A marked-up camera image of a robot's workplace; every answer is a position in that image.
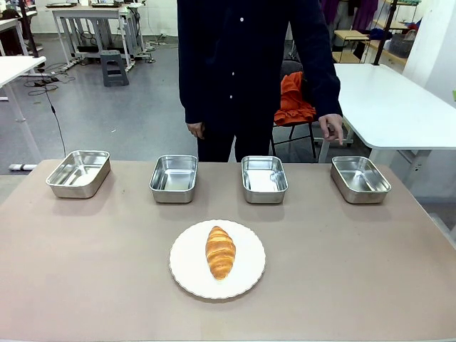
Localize rectangular stainless steel container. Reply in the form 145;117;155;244
330;155;392;205
45;150;111;200
148;154;199;204
241;155;289;204

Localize person's right hand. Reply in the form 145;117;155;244
186;122;206;140

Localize grey storage basket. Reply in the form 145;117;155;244
388;33;416;59

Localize black metal chair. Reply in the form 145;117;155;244
269;59;318;160

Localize person's left forearm navy sleeve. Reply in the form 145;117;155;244
301;42;344;120

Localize white desk with slim leg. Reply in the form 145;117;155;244
0;56;48;172

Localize person in dark navy clothes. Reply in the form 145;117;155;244
177;0;343;164

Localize orange jacket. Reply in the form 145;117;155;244
273;71;318;127

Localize light wooden shelf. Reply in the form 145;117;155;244
331;19;409;66

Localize golden brown croissant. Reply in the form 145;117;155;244
204;225;237;282

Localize grey metal workbench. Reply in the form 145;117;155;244
45;1;147;69

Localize white scalloped plate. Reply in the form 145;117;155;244
169;219;267;300

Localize person's right forearm navy sleeve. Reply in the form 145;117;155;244
179;53;206;125

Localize hanging purple clothes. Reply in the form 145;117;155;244
320;0;380;33

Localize large white desk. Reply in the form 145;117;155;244
316;63;456;200

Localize person's left hand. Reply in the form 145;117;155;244
318;113;345;146

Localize grey plastic step stool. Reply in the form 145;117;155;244
99;50;130;88

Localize black floor cable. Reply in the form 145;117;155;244
24;63;77;158

